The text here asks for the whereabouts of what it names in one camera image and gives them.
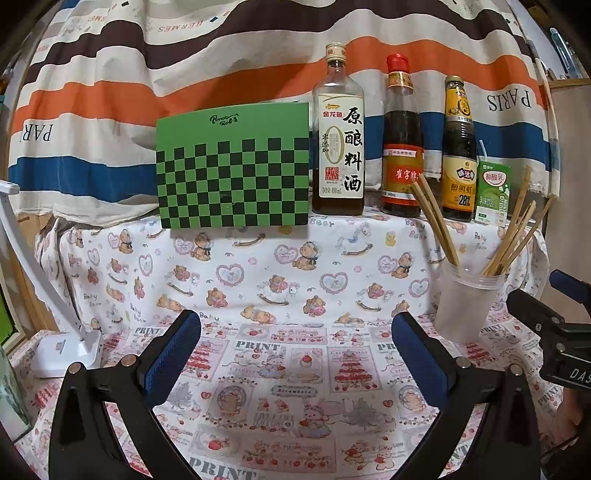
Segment green milk carton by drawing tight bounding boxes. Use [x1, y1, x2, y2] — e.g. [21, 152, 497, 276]
[475, 140, 511, 228]

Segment wooden chopstick pair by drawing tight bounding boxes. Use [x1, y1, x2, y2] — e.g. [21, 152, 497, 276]
[411, 173, 460, 267]

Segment brown cabinet panel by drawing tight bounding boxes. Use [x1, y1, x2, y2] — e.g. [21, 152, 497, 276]
[540, 78, 591, 319]

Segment clear plastic cup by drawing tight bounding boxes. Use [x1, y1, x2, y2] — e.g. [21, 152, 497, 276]
[434, 261, 505, 343]

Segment patterned table cloth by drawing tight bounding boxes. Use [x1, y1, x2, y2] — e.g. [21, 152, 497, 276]
[11, 204, 574, 480]

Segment clear cooking wine bottle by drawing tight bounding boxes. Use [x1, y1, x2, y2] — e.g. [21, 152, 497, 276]
[311, 42, 365, 216]

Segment striped Paris cloth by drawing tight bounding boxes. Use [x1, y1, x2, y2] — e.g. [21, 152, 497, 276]
[3, 1, 560, 226]

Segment white desk lamp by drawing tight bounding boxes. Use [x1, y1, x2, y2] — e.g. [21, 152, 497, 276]
[1, 180, 103, 378]

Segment wooden chopsticks in cup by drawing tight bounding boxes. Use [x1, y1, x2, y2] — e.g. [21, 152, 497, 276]
[481, 166, 556, 277]

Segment blue plastic bottle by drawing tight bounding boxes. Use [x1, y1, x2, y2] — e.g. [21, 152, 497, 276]
[549, 27, 578, 79]

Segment green checkered box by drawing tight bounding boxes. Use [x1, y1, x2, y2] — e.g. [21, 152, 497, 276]
[155, 102, 310, 230]

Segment red cap vinegar bottle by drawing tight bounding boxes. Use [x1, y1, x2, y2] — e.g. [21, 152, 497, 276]
[382, 53, 424, 218]

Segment yellow label oyster sauce bottle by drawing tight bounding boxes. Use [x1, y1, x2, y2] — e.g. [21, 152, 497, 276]
[442, 75, 478, 222]

